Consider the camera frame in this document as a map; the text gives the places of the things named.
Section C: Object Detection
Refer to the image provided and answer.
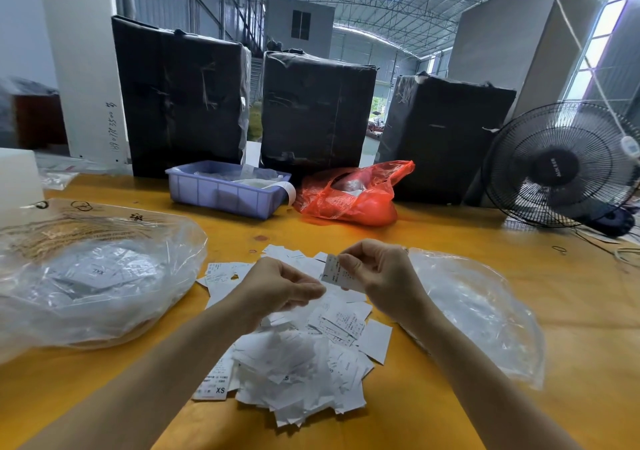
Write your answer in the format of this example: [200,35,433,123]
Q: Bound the person's left hand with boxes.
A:
[232,257,327,330]

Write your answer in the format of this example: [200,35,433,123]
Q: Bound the person's right hand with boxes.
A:
[339,239,435,328]

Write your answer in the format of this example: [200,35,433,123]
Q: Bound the white paper label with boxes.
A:
[319,253,353,289]

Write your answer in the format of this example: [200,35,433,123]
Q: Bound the pile of white labels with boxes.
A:
[192,245,393,429]

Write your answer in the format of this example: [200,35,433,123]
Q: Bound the clear plastic bag black print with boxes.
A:
[400,249,547,390]

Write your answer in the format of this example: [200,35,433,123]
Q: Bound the large clear bag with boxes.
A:
[0,199,209,364]

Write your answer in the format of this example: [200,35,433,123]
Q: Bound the person's right forearm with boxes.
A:
[402,303,583,450]

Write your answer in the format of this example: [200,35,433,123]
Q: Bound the person's left forearm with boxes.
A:
[20,303,259,450]

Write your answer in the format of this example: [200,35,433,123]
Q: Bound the red plastic bag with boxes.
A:
[294,160,416,228]

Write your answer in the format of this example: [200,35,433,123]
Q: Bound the blue plastic bin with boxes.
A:
[166,159,297,220]

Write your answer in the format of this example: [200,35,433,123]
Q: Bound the large black wrapped bale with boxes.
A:
[112,16,252,180]
[260,50,378,178]
[376,73,517,206]

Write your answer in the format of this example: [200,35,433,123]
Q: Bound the black table fan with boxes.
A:
[483,100,640,238]

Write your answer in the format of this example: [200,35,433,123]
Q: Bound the grey cabin with window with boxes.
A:
[265,0,336,58]

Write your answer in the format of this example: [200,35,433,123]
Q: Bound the white foam box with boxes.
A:
[0,148,46,214]

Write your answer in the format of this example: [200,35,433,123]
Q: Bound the brown wooden cabinet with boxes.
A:
[14,94,68,150]

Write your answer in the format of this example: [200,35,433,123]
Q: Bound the white pillar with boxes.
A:
[36,0,132,168]

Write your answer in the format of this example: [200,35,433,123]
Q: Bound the bundle of cables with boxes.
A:
[578,224,640,268]

